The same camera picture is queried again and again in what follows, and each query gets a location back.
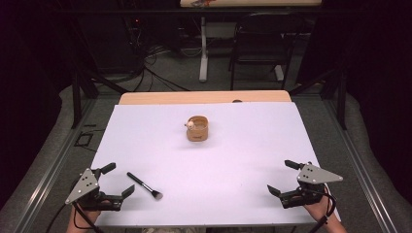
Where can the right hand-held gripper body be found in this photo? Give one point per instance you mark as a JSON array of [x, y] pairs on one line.
[[315, 175]]

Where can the person's left hand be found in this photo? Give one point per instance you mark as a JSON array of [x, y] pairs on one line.
[[87, 216]]

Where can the round wooden holder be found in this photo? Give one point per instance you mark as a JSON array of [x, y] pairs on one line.
[[197, 131]]

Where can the white desk leg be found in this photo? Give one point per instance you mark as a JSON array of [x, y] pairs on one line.
[[203, 55]]

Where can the black folding chair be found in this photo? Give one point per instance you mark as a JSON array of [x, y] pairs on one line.
[[264, 35]]

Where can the person's right hand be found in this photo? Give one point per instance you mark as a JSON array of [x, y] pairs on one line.
[[320, 210]]

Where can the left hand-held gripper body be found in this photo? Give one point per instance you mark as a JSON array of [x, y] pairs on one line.
[[85, 187]]

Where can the wooden table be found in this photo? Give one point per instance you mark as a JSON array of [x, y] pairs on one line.
[[181, 97]]

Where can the black metal stand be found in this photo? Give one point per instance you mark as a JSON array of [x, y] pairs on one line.
[[77, 93], [340, 97]]

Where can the small white item in holder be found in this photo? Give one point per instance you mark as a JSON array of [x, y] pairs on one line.
[[190, 124]]

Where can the white desk foot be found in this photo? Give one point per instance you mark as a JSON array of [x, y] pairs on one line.
[[279, 73]]

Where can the black makeup brush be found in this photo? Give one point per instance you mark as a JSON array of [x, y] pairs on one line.
[[144, 185]]

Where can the white table mat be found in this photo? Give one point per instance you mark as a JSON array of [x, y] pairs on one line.
[[207, 181]]

